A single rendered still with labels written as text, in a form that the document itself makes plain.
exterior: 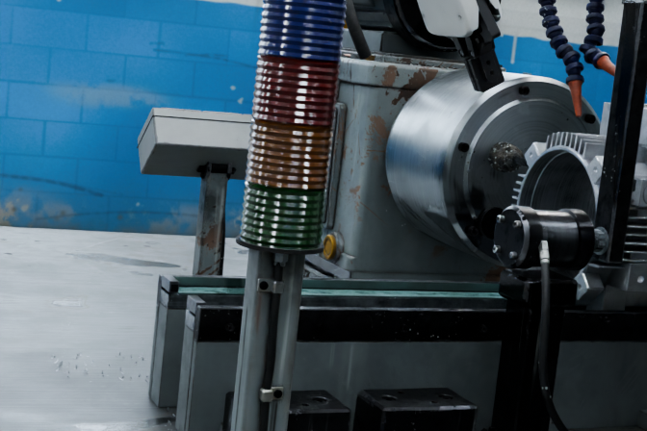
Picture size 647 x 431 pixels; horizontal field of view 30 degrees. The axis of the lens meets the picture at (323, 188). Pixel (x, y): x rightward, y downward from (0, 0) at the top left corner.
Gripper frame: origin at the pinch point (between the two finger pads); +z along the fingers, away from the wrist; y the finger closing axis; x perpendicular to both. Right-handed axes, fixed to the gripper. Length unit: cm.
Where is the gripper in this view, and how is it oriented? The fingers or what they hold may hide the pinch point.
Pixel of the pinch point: (483, 70)
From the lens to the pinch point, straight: 134.6
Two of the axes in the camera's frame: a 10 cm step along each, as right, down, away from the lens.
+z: 3.7, 8.8, 3.0
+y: 3.9, 1.5, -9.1
